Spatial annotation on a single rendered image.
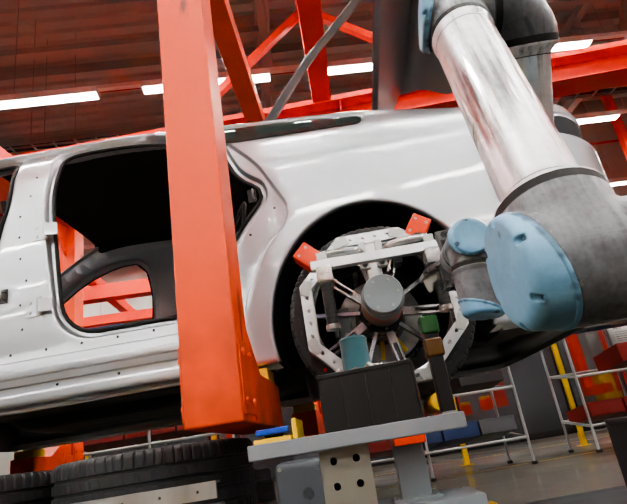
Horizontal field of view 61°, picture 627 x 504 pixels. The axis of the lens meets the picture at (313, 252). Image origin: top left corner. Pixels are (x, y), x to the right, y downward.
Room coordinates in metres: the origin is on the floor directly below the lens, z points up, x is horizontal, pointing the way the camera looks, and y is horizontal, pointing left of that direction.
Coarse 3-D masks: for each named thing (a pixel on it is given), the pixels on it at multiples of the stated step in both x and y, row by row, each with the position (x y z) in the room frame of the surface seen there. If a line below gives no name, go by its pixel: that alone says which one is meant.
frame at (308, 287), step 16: (336, 240) 1.77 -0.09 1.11; (352, 240) 1.77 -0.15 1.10; (368, 240) 1.77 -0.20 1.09; (384, 240) 1.77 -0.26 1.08; (416, 256) 1.81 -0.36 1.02; (304, 288) 1.77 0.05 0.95; (304, 304) 1.78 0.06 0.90; (304, 320) 1.78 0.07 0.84; (464, 320) 1.75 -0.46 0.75; (448, 336) 1.76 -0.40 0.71; (320, 352) 1.77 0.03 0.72; (448, 352) 1.76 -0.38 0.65; (336, 368) 1.77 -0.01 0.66
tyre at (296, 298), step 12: (372, 228) 1.85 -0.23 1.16; (384, 228) 1.85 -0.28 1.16; (300, 276) 1.86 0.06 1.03; (300, 300) 1.86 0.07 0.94; (300, 312) 1.86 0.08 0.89; (300, 324) 1.86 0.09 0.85; (468, 324) 1.84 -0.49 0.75; (300, 336) 1.86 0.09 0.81; (468, 336) 1.84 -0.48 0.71; (300, 348) 1.86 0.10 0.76; (456, 348) 1.84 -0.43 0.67; (468, 348) 1.85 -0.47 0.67; (312, 360) 1.86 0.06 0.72; (456, 360) 1.84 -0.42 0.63; (312, 372) 1.87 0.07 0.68; (324, 372) 1.86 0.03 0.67; (456, 372) 1.85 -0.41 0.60; (420, 384) 1.85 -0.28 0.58; (432, 384) 1.85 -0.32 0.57; (420, 396) 1.85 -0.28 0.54
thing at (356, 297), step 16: (336, 272) 1.94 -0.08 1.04; (352, 272) 2.07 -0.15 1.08; (416, 272) 1.99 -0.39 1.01; (336, 288) 1.88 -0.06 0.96; (320, 304) 1.99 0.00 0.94; (432, 304) 1.86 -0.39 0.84; (320, 320) 2.08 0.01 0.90; (400, 320) 1.87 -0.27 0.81; (448, 320) 1.85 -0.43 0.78; (320, 336) 1.95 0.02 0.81; (416, 336) 1.88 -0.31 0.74; (336, 352) 1.88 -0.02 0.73; (400, 352) 1.87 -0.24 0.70
